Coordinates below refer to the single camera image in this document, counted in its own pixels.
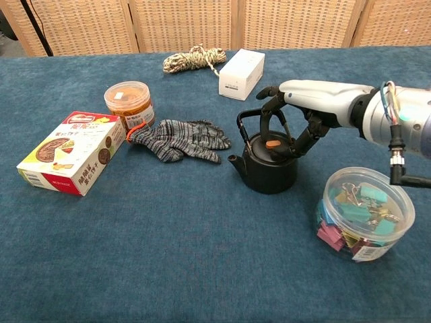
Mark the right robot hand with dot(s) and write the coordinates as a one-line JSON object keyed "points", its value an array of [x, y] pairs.
{"points": [[320, 96]]}

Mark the blue table cloth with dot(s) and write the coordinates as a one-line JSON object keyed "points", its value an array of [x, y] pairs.
{"points": [[168, 242]]}

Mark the wicker folding screen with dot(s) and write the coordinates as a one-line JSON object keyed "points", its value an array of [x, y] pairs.
{"points": [[188, 23]]}

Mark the clear tub of binder clips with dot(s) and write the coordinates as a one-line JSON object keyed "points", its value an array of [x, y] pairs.
{"points": [[365, 215]]}

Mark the white cardboard box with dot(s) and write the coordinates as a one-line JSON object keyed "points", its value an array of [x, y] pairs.
{"points": [[240, 75]]}

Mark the grey striped knit glove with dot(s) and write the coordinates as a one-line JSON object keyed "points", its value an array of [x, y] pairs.
{"points": [[182, 138]]}

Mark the black tripod stand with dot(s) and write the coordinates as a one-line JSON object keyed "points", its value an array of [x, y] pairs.
{"points": [[35, 23]]}

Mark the clear jar of rubber bands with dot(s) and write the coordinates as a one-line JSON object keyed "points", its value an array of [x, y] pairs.
{"points": [[129, 101]]}

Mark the black teapot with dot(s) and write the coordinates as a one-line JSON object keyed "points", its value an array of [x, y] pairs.
{"points": [[269, 175]]}

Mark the red white snack box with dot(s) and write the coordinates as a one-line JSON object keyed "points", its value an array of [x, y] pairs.
{"points": [[72, 154]]}

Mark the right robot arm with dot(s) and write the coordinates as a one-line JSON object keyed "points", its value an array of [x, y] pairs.
{"points": [[412, 121]]}

